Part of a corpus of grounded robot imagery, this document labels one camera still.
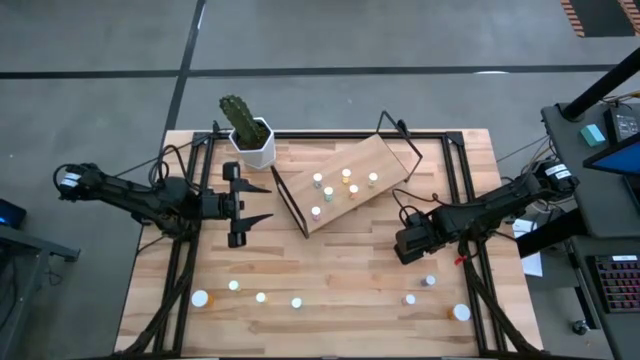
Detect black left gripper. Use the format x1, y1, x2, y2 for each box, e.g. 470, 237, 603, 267
202, 161, 275, 250

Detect white hexagonal plant pot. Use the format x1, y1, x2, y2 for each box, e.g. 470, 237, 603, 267
228, 117, 277, 170

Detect green cactus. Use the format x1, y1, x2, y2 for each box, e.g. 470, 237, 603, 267
218, 94, 269, 149

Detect white paper sheet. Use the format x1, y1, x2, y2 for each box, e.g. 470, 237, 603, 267
510, 218, 545, 279

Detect black desk crossbar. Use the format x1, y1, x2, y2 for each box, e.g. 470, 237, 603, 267
514, 208, 589, 259

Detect dark grey desk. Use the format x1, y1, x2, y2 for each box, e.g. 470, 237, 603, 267
540, 102, 640, 360

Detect small teal box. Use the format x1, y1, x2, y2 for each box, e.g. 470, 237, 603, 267
579, 123, 608, 148

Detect backlit black keyboard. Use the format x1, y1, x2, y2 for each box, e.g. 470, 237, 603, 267
589, 253, 640, 315

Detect laptop with blue screen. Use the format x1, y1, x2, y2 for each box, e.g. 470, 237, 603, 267
582, 132, 640, 179

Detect grey metal cart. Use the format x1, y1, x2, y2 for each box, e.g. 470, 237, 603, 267
0, 223, 82, 360

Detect black power adapter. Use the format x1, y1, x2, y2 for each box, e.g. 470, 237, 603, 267
603, 107, 640, 146

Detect black device blue light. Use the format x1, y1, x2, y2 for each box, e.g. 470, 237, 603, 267
0, 198, 29, 231

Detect black diagonal pole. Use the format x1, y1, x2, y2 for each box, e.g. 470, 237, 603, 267
559, 47, 640, 122

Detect dark mat orange striped edges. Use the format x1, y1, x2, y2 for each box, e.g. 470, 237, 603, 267
559, 0, 640, 39

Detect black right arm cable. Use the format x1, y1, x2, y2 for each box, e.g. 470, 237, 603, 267
391, 187, 436, 226

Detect wooden shelf black metal frame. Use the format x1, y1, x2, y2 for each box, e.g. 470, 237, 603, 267
270, 109, 424, 240

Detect black aluminium rig frame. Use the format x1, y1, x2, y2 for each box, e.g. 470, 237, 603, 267
112, 128, 544, 359

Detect long thin black cable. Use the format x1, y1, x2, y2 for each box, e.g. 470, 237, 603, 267
112, 119, 221, 179

